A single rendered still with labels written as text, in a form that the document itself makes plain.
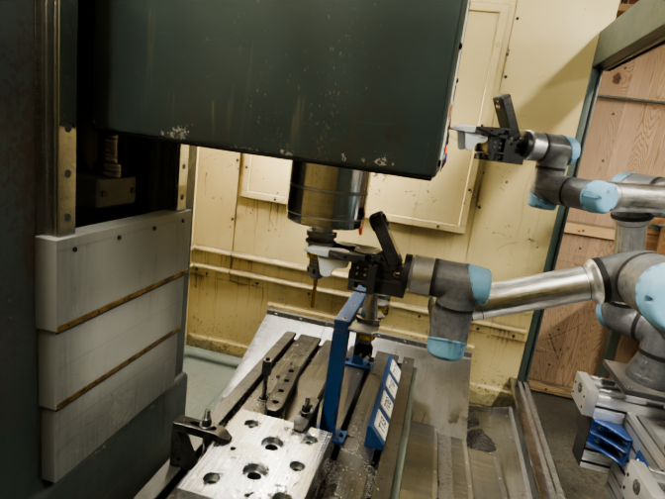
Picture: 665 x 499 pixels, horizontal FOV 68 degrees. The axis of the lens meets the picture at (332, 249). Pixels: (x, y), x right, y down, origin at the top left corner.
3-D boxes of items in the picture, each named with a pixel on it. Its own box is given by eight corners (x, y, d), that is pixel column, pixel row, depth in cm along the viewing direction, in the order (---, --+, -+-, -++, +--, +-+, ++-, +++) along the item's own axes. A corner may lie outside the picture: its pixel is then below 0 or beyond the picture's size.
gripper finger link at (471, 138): (453, 149, 116) (487, 152, 119) (458, 123, 115) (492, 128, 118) (447, 148, 119) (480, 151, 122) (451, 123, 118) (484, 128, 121)
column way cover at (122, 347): (181, 382, 144) (192, 209, 132) (56, 489, 98) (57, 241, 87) (166, 378, 145) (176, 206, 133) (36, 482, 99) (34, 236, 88)
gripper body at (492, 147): (487, 160, 119) (528, 165, 123) (494, 124, 117) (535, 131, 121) (470, 157, 126) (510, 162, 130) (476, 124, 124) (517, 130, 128)
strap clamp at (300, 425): (315, 437, 127) (322, 384, 123) (300, 468, 114) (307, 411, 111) (303, 434, 127) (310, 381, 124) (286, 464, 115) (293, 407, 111)
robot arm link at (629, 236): (632, 348, 157) (648, 181, 137) (591, 329, 170) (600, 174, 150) (657, 335, 161) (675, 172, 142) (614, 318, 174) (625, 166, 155)
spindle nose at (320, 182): (301, 211, 109) (308, 156, 106) (371, 224, 105) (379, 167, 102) (271, 220, 94) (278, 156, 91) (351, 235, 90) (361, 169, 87)
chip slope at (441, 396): (460, 408, 205) (472, 351, 199) (464, 533, 139) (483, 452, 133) (261, 361, 223) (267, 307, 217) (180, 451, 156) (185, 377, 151)
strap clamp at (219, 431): (230, 471, 110) (236, 412, 106) (224, 481, 107) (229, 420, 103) (177, 456, 113) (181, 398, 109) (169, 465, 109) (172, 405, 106)
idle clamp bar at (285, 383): (300, 385, 151) (302, 366, 149) (278, 435, 125) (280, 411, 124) (284, 382, 151) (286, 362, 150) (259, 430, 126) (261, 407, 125)
